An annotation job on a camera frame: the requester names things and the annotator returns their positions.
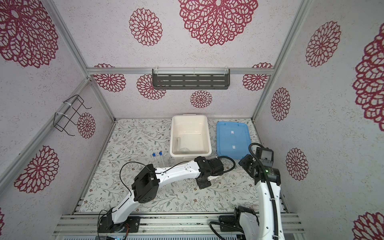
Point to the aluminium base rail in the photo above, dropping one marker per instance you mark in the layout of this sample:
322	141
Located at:
149	224

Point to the large white porcelain bowl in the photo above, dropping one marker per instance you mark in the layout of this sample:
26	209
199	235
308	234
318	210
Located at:
183	151

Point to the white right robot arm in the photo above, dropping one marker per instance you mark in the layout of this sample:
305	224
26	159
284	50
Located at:
268	224

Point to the white pestle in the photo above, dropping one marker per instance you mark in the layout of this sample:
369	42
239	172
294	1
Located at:
178	140

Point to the white plastic storage bin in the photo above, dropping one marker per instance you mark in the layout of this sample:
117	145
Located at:
194	133

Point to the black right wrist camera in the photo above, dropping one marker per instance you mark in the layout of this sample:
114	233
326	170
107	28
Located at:
266	156

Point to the blue plastic lid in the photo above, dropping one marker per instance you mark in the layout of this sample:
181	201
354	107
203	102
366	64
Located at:
233	140

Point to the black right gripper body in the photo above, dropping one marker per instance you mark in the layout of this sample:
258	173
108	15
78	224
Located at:
248	163

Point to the dark grey wall shelf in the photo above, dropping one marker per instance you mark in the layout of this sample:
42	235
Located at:
191	79

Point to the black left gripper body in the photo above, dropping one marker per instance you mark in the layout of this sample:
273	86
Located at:
203	183

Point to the aluminium frame corner post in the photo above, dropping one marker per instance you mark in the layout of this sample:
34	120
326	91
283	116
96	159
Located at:
291	37

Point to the black wire wall rack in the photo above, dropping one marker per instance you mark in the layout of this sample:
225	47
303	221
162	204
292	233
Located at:
65	117

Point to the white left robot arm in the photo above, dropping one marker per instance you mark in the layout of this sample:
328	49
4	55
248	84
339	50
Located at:
150	179

